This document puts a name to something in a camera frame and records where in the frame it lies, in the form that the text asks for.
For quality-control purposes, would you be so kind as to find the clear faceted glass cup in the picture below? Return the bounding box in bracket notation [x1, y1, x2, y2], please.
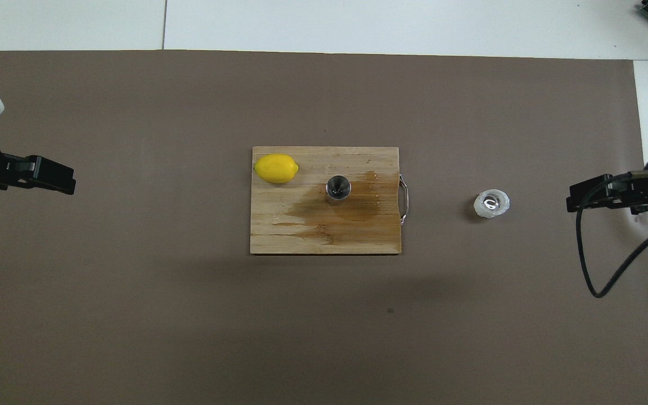
[474, 189, 511, 219]

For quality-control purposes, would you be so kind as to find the steel double jigger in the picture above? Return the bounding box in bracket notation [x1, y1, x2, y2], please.
[325, 175, 352, 206]

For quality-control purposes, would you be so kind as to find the yellow lemon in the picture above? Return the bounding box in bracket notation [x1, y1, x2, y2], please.
[254, 154, 299, 185]

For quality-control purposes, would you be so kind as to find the wooden cutting board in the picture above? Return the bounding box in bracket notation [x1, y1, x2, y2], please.
[250, 146, 411, 255]

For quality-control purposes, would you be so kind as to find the brown table mat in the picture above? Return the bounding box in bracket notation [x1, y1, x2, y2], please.
[0, 49, 648, 405]

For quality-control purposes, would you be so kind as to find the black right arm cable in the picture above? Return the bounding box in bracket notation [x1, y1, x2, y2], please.
[575, 169, 648, 299]

